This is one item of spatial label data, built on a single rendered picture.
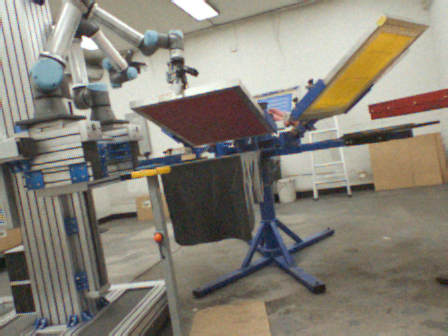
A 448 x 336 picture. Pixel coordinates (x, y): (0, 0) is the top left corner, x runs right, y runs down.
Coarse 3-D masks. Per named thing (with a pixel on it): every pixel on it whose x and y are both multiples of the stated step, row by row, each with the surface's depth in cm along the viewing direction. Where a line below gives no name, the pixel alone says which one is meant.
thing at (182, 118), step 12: (156, 108) 201; (168, 108) 202; (180, 108) 203; (192, 108) 204; (168, 120) 218; (180, 120) 220; (192, 120) 221; (204, 120) 222; (180, 132) 239; (192, 132) 241; (204, 132) 242; (216, 132) 244
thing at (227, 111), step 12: (204, 96) 191; (216, 96) 192; (228, 96) 192; (204, 108) 205; (216, 108) 206; (228, 108) 207; (240, 108) 209; (216, 120) 224; (228, 120) 225; (240, 120) 226; (252, 120) 228; (228, 132) 246; (240, 132) 247; (252, 132) 249; (264, 132) 250
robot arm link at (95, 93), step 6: (90, 84) 226; (96, 84) 226; (102, 84) 228; (84, 90) 232; (90, 90) 226; (96, 90) 226; (102, 90) 227; (108, 90) 232; (84, 96) 230; (90, 96) 227; (96, 96) 226; (102, 96) 227; (108, 96) 231; (90, 102) 228; (96, 102) 226; (102, 102) 227; (108, 102) 230
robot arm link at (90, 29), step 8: (80, 24) 227; (88, 24) 228; (96, 24) 232; (80, 32) 230; (88, 32) 229; (96, 32) 230; (96, 40) 233; (104, 40) 235; (104, 48) 237; (112, 48) 240; (112, 56) 241; (120, 56) 245; (112, 64) 244; (120, 64) 244; (120, 72) 248; (128, 72) 247; (136, 72) 251; (120, 80) 253; (128, 80) 252
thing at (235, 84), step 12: (216, 84) 185; (228, 84) 183; (240, 84) 183; (156, 96) 195; (168, 96) 193; (180, 96) 190; (192, 96) 190; (240, 96) 193; (132, 108) 199; (144, 108) 200; (252, 108) 210; (156, 120) 218; (264, 120) 229; (168, 132) 238; (192, 144) 265; (204, 144) 267
